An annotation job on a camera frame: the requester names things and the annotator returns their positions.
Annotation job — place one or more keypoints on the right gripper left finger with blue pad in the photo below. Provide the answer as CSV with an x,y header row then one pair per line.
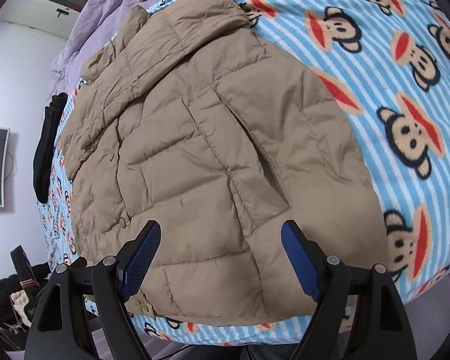
x,y
60,328

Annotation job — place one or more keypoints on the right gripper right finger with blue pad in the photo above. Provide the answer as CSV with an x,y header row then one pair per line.
x,y
380,327

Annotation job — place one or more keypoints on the beige puffer jacket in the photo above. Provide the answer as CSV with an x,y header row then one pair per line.
x,y
190,119

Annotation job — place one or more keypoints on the black clothes pile on floor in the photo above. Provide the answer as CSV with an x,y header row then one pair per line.
x,y
19,297

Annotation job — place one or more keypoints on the black folded garment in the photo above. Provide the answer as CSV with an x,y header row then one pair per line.
x,y
43,156

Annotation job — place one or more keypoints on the purple bed cover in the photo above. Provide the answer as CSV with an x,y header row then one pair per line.
x,y
97,23

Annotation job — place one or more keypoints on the white door with handle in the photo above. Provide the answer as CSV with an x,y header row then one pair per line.
x,y
54,17

